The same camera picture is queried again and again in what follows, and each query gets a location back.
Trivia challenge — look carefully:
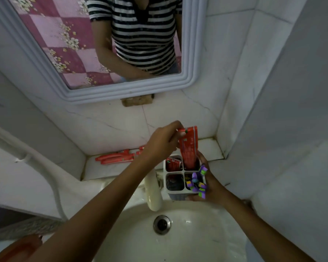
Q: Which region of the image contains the person's right hand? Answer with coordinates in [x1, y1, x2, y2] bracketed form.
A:
[189, 151, 228, 207]

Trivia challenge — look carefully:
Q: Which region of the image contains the person's left hand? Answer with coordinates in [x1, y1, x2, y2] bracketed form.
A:
[142, 121, 187, 164]

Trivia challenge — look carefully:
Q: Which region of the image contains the large red toothpaste tube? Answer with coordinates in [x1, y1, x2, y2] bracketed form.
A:
[177, 126, 200, 170]

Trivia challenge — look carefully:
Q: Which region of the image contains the white four-compartment holder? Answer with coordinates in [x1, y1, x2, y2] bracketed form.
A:
[163, 155, 207, 201]

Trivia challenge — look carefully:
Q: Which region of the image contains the person's right forearm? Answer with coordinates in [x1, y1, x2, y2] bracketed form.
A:
[221, 189, 316, 262]

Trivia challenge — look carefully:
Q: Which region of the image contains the person's left forearm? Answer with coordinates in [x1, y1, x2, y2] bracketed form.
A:
[33, 150, 159, 262]

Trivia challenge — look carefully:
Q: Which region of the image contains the small red toothpaste tube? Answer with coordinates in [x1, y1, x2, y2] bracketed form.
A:
[166, 158, 182, 172]

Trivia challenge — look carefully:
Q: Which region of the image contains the white faucet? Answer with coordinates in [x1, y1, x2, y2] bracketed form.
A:
[144, 169, 164, 212]

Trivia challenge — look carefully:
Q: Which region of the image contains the metal sink drain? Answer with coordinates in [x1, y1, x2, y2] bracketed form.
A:
[153, 215, 172, 235]

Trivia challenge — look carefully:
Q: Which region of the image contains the white sink basin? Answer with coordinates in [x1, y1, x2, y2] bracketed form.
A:
[92, 172, 249, 262]

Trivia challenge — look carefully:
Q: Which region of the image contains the white water pipe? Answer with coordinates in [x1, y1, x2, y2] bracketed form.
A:
[0, 120, 69, 221]

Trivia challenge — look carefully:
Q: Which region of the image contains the orange plastic container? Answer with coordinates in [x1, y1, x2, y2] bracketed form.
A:
[0, 235, 43, 262]

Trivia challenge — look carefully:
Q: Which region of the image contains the brown wall bracket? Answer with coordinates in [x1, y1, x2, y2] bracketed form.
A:
[121, 94, 155, 107]

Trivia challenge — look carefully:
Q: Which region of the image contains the white-framed wall mirror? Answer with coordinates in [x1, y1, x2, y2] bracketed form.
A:
[0, 0, 208, 104]

